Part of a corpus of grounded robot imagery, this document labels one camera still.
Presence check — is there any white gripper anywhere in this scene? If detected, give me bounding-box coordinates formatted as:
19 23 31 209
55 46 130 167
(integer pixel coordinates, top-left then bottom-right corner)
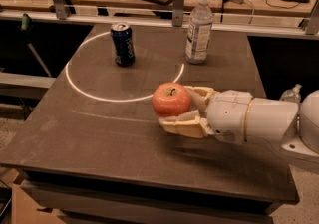
158 86 253 144

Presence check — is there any red apple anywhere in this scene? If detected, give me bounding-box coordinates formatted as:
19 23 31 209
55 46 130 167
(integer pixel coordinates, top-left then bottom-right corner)
152 82 191 117

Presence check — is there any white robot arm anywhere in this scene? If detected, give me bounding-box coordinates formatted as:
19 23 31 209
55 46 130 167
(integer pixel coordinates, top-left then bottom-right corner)
159 87 319 172

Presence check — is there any clear plastic water bottle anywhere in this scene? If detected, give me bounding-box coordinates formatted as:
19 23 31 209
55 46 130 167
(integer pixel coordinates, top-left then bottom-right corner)
185 0 213 64

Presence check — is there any blue soda can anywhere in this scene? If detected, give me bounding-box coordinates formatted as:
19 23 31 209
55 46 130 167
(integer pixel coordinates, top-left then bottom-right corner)
111 22 135 67

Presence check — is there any middle metal bracket post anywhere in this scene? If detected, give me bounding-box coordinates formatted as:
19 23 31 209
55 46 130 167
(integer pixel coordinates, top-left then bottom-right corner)
172 0 184 27

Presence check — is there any metal rail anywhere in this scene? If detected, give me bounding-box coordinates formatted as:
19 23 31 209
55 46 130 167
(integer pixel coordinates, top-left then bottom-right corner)
0 8 319 41

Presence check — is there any green handled tool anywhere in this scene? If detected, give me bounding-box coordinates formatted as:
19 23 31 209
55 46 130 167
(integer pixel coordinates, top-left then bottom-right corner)
19 13 52 77

